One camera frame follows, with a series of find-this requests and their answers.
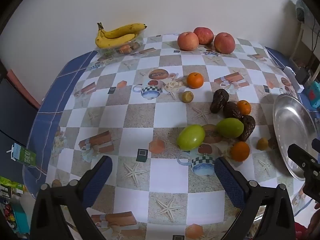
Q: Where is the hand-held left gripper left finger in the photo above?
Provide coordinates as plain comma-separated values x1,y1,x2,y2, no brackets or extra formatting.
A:
30,155,113,240

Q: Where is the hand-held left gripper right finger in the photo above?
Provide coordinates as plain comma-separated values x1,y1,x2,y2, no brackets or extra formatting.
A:
214,156,297,240

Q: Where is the metal bowl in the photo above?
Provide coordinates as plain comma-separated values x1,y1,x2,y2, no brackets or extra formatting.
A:
272,94,319,182

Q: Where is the orange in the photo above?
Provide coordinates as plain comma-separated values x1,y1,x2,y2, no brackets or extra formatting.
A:
230,141,251,162
236,100,252,115
186,72,204,89

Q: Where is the small yellowish round fruit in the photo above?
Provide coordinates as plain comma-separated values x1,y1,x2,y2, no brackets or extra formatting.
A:
181,91,194,104
256,137,269,151

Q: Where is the green mango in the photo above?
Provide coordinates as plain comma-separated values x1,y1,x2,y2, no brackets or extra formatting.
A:
216,117,244,139
176,124,206,152

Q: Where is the dark avocado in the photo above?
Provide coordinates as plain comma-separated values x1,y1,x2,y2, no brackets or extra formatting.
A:
222,101,242,119
237,115,256,142
209,88,230,114

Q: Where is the teal box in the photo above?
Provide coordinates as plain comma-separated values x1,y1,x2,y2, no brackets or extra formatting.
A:
304,81,320,109

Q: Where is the white power adapter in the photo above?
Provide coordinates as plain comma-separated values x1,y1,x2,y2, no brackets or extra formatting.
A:
284,66,305,93

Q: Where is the black power adapter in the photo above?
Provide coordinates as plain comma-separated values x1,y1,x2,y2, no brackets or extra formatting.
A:
296,68,309,84

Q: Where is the checkered printed tablecloth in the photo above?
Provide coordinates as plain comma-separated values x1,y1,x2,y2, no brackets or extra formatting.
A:
22,33,320,240

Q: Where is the green milk carton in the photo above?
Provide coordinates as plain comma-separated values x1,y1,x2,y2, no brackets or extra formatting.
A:
6,143,37,167

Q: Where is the dark cabinet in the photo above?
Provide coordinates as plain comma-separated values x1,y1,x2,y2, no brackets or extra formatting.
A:
0,62,42,180

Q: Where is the clear plastic container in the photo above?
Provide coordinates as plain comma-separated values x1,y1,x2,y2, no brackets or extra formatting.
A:
96,36,146,57

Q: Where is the red apple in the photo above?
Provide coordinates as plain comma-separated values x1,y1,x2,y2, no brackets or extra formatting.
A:
214,32,236,54
193,26,214,45
177,31,199,51

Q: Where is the yellow banana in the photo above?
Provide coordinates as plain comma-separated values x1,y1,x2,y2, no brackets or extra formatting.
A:
95,31,137,49
97,22,147,39

